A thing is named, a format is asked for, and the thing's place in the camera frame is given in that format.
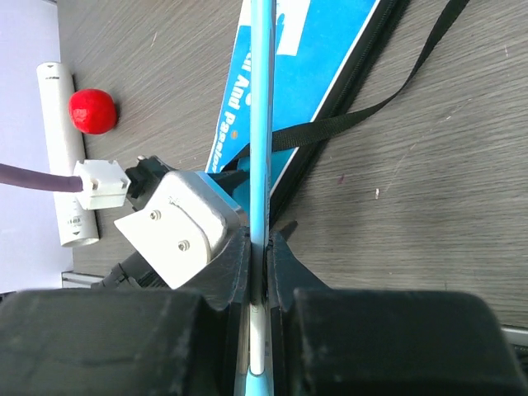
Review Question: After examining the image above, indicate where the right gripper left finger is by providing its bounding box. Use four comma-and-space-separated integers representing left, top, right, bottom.
1, 228, 250, 395

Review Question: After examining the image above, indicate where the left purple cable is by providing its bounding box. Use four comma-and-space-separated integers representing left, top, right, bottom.
0, 163, 86, 194

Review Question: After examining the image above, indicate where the blue racket cover bag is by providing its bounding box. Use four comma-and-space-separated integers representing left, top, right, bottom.
204, 0, 471, 232

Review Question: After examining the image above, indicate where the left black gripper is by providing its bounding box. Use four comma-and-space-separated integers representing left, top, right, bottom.
90, 154, 298, 292

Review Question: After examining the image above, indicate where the red tomato ball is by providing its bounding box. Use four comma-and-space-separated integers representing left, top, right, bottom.
68, 88, 118, 135

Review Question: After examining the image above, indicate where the blue racket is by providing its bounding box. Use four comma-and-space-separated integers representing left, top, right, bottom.
242, 0, 276, 395

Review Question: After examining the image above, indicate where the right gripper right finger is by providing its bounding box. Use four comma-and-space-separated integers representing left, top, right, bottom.
267, 234, 527, 395

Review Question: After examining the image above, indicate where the white shuttlecock tube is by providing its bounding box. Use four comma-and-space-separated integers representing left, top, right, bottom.
36, 62, 99, 248

